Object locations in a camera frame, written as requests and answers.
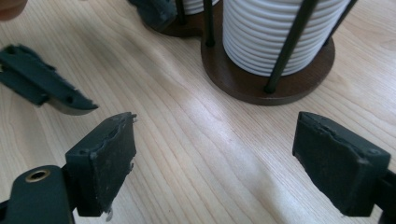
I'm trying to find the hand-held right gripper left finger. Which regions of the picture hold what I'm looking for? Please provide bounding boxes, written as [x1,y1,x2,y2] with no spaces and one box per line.
[64,111,138,217]

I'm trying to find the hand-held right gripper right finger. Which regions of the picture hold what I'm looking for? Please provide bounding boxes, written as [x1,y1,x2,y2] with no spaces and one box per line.
[291,110,392,217]

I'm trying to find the black wire cup holder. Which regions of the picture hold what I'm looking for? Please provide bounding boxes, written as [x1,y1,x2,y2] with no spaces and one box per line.
[200,0,359,106]
[144,0,219,38]

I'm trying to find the stack of white paper cups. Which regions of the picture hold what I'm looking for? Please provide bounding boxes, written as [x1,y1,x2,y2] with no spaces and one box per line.
[222,0,351,77]
[174,0,220,16]

